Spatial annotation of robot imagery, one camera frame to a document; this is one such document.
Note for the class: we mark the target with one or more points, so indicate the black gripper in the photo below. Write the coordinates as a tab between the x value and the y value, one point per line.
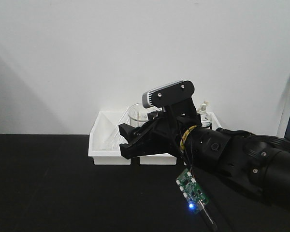
166	134

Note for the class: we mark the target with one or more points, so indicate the small clear glass beaker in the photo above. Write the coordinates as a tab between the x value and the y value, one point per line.
136	116

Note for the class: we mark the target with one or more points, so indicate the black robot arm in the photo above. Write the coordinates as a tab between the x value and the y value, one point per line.
255	166

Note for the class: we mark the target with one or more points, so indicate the glass test tube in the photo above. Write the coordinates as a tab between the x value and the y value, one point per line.
114	139
105	144

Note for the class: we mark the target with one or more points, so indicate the left white plastic bin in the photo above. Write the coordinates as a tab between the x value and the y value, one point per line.
101	130

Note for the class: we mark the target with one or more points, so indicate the white plastic bin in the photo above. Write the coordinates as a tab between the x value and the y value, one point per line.
158	159
101	130
213	119

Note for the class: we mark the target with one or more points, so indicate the middle white plastic bin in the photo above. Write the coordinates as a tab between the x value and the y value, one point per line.
158	159

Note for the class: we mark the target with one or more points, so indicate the green circuit board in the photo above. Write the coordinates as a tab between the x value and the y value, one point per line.
192	192

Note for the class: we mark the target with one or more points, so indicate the glass alcohol lamp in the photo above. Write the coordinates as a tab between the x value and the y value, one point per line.
205	116

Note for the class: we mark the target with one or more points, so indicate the right white plastic bin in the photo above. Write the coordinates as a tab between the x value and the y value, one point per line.
213	119

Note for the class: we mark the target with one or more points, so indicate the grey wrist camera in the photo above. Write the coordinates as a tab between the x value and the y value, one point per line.
168	94

